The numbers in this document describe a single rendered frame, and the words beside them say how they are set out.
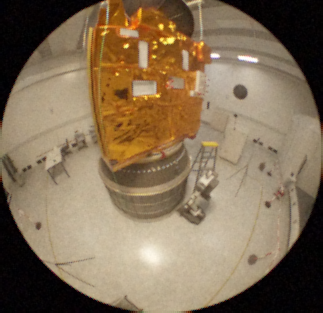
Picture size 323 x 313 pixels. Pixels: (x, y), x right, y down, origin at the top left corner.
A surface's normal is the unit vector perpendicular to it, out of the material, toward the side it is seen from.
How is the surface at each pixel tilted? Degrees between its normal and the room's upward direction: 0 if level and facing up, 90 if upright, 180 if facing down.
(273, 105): 90
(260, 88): 90
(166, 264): 0
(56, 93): 90
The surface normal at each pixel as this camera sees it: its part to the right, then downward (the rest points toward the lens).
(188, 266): 0.01, -0.84
